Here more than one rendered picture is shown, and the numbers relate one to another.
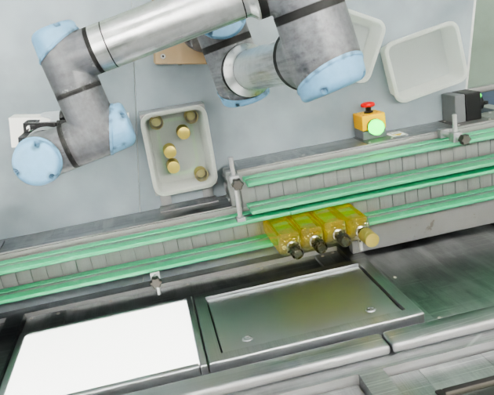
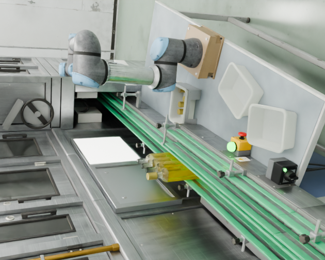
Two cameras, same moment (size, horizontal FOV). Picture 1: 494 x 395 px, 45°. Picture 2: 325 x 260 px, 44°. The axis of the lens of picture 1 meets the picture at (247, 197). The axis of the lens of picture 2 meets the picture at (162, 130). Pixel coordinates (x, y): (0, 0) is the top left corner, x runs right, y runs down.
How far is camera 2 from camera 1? 2.04 m
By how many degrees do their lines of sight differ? 67
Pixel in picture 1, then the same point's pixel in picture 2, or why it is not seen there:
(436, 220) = not seen: hidden behind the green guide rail
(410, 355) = (90, 207)
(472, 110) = (274, 175)
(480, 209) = not seen: hidden behind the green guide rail
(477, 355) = (92, 227)
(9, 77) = not seen: hidden behind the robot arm
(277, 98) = (222, 106)
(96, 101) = (69, 59)
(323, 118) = (233, 129)
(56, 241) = (144, 114)
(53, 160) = (60, 70)
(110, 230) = (152, 121)
